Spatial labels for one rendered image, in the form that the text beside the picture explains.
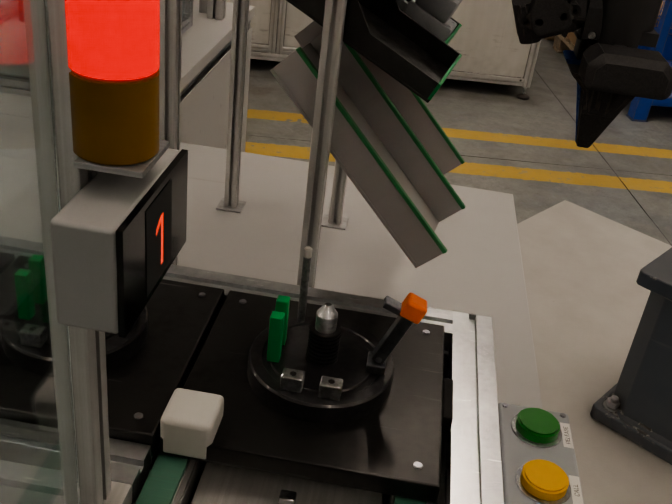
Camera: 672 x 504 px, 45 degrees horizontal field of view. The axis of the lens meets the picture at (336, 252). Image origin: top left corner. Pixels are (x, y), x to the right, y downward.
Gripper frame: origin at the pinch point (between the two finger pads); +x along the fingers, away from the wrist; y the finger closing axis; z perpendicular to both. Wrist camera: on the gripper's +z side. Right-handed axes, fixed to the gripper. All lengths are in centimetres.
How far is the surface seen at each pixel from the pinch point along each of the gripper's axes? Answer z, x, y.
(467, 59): -12, 106, -403
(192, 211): 46, 39, -44
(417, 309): 11.4, 18.6, 6.0
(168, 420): 30.6, 26.5, 16.9
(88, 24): 31.9, -8.5, 26.6
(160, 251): 29.0, 6.0, 23.9
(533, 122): -52, 125, -368
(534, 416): -1.2, 28.2, 6.0
